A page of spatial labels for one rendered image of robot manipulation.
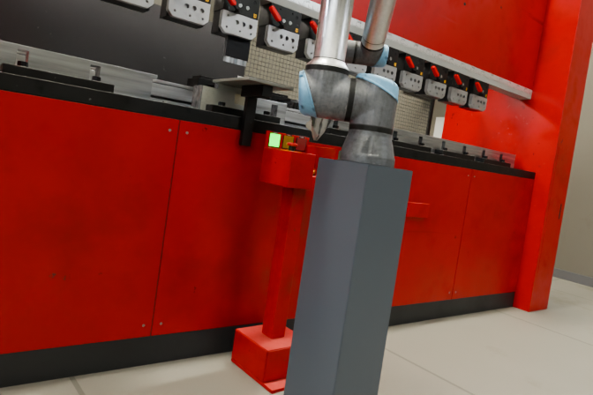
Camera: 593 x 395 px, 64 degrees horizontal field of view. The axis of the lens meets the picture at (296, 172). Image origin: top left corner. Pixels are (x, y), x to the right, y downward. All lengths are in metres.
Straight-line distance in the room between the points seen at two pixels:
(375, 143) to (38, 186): 0.94
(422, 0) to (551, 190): 1.49
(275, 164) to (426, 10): 1.31
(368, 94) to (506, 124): 2.34
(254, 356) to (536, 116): 2.42
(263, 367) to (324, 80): 0.96
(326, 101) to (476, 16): 1.82
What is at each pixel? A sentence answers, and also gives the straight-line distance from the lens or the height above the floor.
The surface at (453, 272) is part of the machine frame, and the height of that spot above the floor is 0.25.
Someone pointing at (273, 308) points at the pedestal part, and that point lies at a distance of 1.72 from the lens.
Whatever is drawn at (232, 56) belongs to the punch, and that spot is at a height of 1.10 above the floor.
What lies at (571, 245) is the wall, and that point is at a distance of 4.94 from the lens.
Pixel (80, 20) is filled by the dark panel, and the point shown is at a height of 1.18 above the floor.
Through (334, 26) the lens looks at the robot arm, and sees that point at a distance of 1.27.
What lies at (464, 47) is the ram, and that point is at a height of 1.48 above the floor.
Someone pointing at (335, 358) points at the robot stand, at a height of 0.29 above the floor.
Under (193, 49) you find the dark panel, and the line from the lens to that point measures 2.35.
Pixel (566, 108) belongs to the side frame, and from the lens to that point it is 3.41.
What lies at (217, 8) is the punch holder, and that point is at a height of 1.26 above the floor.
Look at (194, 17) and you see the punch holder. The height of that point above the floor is 1.19.
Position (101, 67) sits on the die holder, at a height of 0.96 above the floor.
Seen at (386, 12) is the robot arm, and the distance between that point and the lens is 1.47.
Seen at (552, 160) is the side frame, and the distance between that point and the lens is 3.33.
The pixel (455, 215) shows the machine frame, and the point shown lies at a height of 0.57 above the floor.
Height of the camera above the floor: 0.78
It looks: 2 degrees down
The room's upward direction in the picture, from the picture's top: 8 degrees clockwise
